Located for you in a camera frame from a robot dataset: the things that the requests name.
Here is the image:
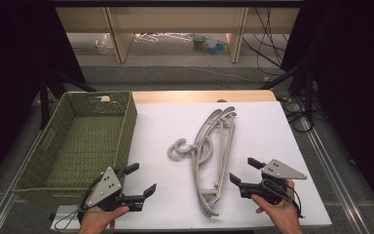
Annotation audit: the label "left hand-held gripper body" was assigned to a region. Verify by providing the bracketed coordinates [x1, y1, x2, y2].
[83, 166, 127, 213]

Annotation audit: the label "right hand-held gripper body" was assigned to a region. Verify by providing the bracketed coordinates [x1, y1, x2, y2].
[249, 158, 308, 206]

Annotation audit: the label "grey plastic clothes hanger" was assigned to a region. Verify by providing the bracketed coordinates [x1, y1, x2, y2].
[168, 108, 224, 218]
[178, 105, 238, 209]

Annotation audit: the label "green woven basket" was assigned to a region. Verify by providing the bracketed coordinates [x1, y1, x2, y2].
[13, 91, 138, 207]

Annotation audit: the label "person's left hand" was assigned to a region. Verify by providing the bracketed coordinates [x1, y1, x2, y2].
[78, 205, 131, 234]

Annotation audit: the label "person's right hand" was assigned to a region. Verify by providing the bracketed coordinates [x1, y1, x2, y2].
[250, 179, 305, 234]

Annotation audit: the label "white table mat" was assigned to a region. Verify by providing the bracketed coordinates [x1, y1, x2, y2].
[50, 100, 333, 232]

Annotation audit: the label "black metal stand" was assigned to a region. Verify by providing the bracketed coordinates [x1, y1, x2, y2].
[38, 67, 97, 131]
[258, 60, 317, 126]

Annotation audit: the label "colourful plastic toys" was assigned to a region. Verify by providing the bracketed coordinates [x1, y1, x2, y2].
[192, 34, 231, 56]

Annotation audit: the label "clear plastic bag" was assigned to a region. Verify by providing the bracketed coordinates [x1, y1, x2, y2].
[94, 33, 115, 56]

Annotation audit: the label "dark curtain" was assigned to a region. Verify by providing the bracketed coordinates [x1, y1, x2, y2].
[280, 0, 374, 214]
[0, 0, 87, 196]

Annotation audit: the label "white hangers on floor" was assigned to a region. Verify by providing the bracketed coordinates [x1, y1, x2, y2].
[133, 31, 195, 44]

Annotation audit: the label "light wooden bench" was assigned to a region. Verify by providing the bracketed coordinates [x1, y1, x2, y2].
[56, 7, 301, 64]

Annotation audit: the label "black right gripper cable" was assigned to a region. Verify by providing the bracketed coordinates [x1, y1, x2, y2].
[261, 177, 306, 219]

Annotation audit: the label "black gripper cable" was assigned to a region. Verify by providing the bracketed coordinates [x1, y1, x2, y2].
[261, 177, 306, 219]
[54, 176, 103, 232]

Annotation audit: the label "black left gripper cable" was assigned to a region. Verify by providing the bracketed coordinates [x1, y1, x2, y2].
[54, 176, 103, 232]

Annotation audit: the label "aluminium rail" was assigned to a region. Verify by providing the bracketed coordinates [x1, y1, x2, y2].
[0, 129, 45, 234]
[300, 116, 373, 234]

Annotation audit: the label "black floor cables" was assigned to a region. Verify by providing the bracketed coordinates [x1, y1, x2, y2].
[280, 97, 320, 134]

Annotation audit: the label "thin white floor cable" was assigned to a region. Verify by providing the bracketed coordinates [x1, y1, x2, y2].
[184, 65, 269, 83]

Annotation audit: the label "black hanging cables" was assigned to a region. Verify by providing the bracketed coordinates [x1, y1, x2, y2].
[241, 7, 290, 68]

